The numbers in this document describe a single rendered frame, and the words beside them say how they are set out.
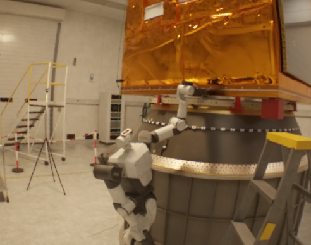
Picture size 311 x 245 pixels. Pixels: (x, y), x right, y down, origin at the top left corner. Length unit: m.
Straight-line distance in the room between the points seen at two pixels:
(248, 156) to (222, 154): 0.21
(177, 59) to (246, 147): 1.02
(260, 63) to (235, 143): 0.64
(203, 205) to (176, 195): 0.25
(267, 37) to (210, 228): 1.54
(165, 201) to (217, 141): 0.63
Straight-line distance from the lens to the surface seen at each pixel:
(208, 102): 2.04
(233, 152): 1.93
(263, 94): 1.81
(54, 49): 9.50
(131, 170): 1.54
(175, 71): 2.31
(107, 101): 9.52
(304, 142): 1.26
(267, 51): 1.79
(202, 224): 2.05
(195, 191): 1.95
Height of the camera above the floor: 1.66
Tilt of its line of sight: 1 degrees down
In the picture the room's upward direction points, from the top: 3 degrees clockwise
